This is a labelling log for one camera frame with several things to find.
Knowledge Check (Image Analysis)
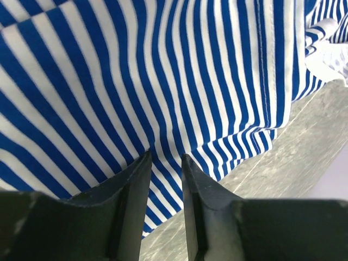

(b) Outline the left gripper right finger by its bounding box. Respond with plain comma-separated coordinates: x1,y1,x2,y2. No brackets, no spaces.
182,154,347,260

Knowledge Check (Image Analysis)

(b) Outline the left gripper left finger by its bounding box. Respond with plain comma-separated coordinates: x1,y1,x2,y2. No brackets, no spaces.
1,152,152,260

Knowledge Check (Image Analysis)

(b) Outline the blue white striped tank top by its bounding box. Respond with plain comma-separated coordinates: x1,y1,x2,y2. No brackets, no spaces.
1,1,347,236

